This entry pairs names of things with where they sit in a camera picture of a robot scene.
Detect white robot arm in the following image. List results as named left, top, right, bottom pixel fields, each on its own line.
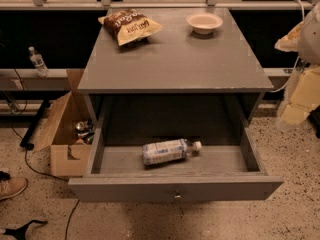
left=275, top=3, right=320, bottom=132

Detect tan shoe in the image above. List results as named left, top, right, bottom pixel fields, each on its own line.
left=0, top=171, right=28, bottom=200

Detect black cloth on floor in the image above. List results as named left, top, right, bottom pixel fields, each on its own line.
left=0, top=220, right=47, bottom=240

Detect black floor cable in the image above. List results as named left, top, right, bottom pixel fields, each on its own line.
left=0, top=40, right=81, bottom=240

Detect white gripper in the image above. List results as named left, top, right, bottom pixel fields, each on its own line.
left=274, top=22, right=320, bottom=131

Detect grey open top drawer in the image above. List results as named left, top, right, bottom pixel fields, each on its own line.
left=69, top=95, right=283, bottom=203

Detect crushed metal cans in box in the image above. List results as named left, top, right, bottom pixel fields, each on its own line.
left=74, top=120, right=95, bottom=145

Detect black table leg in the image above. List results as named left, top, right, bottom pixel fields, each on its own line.
left=20, top=99, right=50, bottom=150

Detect grey wooden cabinet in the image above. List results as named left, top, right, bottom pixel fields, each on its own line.
left=77, top=7, right=275, bottom=129

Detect blue label plastic bottle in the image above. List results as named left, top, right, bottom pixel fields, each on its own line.
left=142, top=139, right=202, bottom=166

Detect clear water bottle on ledge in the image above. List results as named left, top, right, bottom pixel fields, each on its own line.
left=28, top=46, right=48, bottom=77

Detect metal drawer knob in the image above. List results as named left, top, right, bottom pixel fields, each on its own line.
left=174, top=193, right=183, bottom=201

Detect open cardboard box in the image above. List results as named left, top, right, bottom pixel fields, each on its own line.
left=33, top=69, right=92, bottom=177

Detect white paper bowl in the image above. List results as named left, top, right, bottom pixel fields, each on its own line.
left=186, top=12, right=223, bottom=35

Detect brown yellow chip bag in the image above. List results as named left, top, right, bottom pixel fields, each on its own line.
left=98, top=9, right=162, bottom=46

